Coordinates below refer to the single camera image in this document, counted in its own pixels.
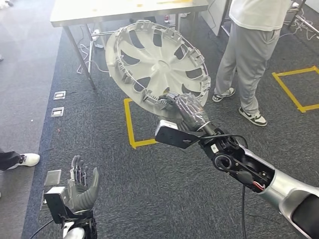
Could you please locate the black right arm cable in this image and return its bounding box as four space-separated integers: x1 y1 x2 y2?
240 184 247 239

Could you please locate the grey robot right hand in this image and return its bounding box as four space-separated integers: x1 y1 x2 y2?
160 92 216 134

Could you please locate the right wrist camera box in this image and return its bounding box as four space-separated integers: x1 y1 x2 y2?
154 119 200 150

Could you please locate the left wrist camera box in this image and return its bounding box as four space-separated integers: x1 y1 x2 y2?
44 186 73 225

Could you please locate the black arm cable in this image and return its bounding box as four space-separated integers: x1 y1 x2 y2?
240 184 247 239
29 219 54 239

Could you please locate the white side panel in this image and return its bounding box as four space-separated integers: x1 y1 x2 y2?
200 0 231 37

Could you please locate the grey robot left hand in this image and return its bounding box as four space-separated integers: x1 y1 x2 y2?
67 155 101 213

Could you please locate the steel workbench table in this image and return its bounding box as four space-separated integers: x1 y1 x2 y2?
50 0 209 90

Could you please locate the white floor cable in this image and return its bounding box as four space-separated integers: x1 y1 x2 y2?
76 24 110 75

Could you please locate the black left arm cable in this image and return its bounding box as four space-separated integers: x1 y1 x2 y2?
29 219 54 239

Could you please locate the silver wheel hubcap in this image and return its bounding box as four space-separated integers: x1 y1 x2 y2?
105 19 212 118

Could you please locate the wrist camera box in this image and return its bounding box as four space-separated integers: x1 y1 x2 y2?
44 186 73 225
154 119 200 150

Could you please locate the standing person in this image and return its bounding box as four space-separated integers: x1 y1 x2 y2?
0 148 41 172
212 0 293 127

